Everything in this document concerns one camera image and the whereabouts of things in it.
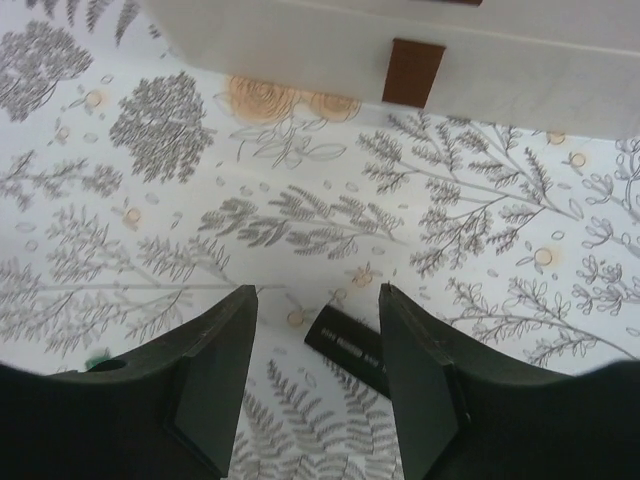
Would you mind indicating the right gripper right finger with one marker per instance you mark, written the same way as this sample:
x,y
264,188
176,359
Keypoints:
x,y
466,411

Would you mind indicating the green-capped white marker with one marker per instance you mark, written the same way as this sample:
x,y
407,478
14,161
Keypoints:
x,y
96,358

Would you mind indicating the white drawer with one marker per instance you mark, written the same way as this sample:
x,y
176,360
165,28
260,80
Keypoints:
x,y
476,76

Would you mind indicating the white three-drawer organizer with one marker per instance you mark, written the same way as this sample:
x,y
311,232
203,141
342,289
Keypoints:
x,y
602,26

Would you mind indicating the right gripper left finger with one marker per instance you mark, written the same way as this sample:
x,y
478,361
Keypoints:
x,y
168,409

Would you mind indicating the floral table mat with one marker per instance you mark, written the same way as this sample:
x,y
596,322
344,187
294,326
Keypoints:
x,y
138,191

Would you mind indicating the black orange highlighter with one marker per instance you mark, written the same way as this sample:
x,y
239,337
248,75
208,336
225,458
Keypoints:
x,y
351,345

